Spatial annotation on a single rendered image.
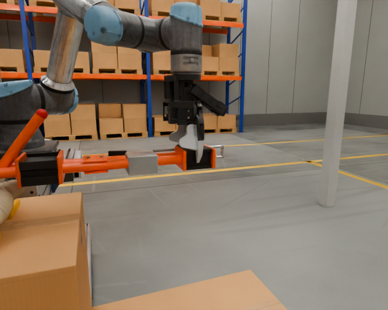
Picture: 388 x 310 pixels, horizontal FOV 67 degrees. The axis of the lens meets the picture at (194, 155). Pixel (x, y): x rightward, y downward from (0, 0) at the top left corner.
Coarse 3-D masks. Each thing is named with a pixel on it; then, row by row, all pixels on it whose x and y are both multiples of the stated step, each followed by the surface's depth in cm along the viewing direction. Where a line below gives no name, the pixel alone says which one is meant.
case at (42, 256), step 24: (24, 216) 70; (48, 216) 70; (72, 216) 70; (0, 240) 58; (24, 240) 58; (48, 240) 58; (72, 240) 58; (0, 264) 50; (24, 264) 50; (48, 264) 50; (72, 264) 50; (0, 288) 47; (24, 288) 48; (48, 288) 49; (72, 288) 51
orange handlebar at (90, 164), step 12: (84, 156) 68; (96, 156) 68; (108, 156) 70; (120, 156) 71; (168, 156) 71; (180, 156) 71; (216, 156) 76; (0, 168) 59; (12, 168) 60; (72, 168) 63; (84, 168) 64; (96, 168) 65; (108, 168) 66; (120, 168) 67
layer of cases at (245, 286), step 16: (240, 272) 114; (176, 288) 105; (192, 288) 105; (208, 288) 105; (224, 288) 105; (240, 288) 105; (256, 288) 105; (112, 304) 97; (128, 304) 97; (144, 304) 97; (160, 304) 97; (176, 304) 97; (192, 304) 97; (208, 304) 97; (224, 304) 97; (240, 304) 97; (256, 304) 97; (272, 304) 97
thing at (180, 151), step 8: (176, 152) 75; (184, 152) 70; (192, 152) 71; (208, 152) 73; (184, 160) 70; (192, 160) 72; (200, 160) 73; (208, 160) 74; (184, 168) 70; (192, 168) 72; (200, 168) 73; (208, 168) 73
